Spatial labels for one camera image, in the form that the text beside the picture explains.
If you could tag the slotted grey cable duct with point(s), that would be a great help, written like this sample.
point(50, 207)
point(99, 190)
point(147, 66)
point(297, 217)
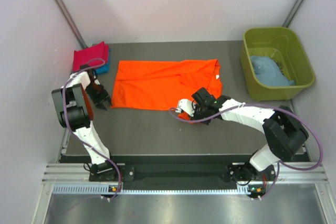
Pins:
point(109, 190)

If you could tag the olive green plastic bin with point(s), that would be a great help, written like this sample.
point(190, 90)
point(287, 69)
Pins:
point(283, 46)

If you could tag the folded teal t shirt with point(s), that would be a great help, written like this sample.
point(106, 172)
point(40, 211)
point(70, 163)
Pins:
point(105, 68)

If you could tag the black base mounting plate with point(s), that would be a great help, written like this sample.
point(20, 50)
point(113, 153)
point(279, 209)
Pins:
point(224, 172)

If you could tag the light blue t shirt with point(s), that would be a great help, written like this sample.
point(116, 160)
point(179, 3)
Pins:
point(268, 73)

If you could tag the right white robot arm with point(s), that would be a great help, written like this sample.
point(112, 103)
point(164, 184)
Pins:
point(284, 134)

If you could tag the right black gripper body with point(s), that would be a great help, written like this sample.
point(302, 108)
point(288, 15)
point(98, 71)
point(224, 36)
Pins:
point(200, 112)

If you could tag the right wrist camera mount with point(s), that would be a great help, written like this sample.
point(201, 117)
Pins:
point(185, 105)

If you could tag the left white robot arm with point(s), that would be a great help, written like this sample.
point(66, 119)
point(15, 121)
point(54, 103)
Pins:
point(75, 113)

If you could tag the folded pink t shirt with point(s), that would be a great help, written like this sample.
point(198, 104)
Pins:
point(93, 56)

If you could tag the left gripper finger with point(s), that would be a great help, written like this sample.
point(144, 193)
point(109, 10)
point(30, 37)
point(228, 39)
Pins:
point(108, 100)
point(102, 106)

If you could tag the orange t shirt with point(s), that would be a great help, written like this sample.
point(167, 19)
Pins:
point(159, 85)

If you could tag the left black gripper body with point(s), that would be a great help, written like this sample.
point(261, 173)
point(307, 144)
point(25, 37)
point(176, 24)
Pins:
point(97, 93)

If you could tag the aluminium frame rail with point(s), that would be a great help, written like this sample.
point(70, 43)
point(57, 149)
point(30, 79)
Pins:
point(78, 173)

